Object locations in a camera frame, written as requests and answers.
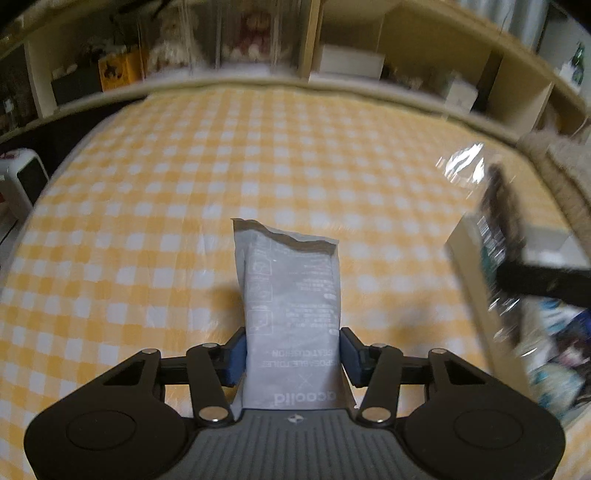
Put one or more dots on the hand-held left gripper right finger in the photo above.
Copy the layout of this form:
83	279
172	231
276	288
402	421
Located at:
351	364

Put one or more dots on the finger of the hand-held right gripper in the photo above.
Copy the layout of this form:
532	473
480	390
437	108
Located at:
540	279

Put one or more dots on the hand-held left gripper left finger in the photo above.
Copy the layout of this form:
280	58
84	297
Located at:
233	364

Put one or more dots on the clear plastic packet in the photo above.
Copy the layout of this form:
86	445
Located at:
498	217

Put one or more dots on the shallow white cardboard box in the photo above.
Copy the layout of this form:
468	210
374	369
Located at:
466	258

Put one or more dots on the grey packet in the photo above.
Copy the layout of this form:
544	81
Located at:
291	300

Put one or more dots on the brown fluffy blanket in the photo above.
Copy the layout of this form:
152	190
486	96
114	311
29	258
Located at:
563	161

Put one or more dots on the yellow checked bed sheet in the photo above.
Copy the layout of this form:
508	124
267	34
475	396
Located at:
184	184

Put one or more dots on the white tissue box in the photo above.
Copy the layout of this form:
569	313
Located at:
461	92

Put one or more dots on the green white package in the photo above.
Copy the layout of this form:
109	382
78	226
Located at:
575	62

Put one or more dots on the white appliance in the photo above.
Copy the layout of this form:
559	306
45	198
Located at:
23	175

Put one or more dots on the wooden headboard shelf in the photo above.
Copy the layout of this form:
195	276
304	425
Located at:
401	27

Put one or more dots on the white open carton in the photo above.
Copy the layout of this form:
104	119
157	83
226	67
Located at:
351	60

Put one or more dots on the orange box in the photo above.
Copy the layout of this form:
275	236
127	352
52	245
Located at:
120	69

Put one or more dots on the dark storage box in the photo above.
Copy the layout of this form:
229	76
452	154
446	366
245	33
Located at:
74	85

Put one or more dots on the reddish plush doll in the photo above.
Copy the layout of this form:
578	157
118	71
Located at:
251	39

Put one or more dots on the cream plush doll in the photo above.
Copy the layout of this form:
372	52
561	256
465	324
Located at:
173	44

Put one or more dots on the clear display case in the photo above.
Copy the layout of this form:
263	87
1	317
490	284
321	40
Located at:
182	37
256	34

